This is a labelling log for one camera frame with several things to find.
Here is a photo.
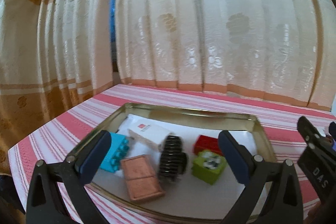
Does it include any green football toy block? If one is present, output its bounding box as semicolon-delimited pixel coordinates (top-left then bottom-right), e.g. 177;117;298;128
191;149;227;185

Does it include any teal toy block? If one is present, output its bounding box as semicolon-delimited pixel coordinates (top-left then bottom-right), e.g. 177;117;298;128
100;132;130;173

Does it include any red toy block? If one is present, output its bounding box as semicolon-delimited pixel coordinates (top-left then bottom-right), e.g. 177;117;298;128
193;135;223;156

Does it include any copper pink box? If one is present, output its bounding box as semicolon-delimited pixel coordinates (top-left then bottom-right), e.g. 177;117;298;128
121;155;165;203

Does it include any black toothed gear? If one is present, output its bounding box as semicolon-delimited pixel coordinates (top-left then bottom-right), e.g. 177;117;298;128
158;135;189;182

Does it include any white box red logo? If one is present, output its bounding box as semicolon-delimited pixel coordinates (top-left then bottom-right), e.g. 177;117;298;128
128;119;174;151

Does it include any pink striped tablecloth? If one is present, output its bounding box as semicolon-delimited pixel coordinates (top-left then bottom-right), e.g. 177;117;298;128
9;84;335;204

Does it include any gold metal tin tray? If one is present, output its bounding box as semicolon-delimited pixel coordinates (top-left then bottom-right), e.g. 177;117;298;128
71;103;276;223

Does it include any cream floral curtain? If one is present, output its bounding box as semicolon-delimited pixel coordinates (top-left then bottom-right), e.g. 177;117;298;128
1;0;335;173

